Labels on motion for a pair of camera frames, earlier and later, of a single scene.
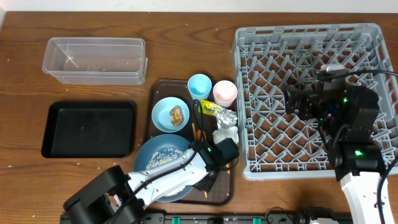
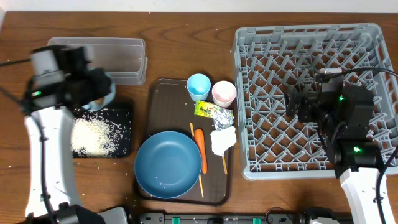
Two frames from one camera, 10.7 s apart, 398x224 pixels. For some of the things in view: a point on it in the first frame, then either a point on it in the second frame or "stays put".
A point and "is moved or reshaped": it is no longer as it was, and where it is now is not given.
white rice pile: x=161 y=157 -> x=94 y=135
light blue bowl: x=170 y=114 -> x=102 y=101
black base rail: x=247 y=218 stays put
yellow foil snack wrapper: x=208 y=107 is moved or reshaped
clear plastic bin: x=96 y=61 stays put
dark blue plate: x=157 y=150 stays put
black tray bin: x=90 y=129 stays put
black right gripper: x=308 y=99 stays put
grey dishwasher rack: x=274 y=144 stays put
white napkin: x=220 y=134 stays put
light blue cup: x=199 y=86 stays put
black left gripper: x=207 y=188 -> x=102 y=86
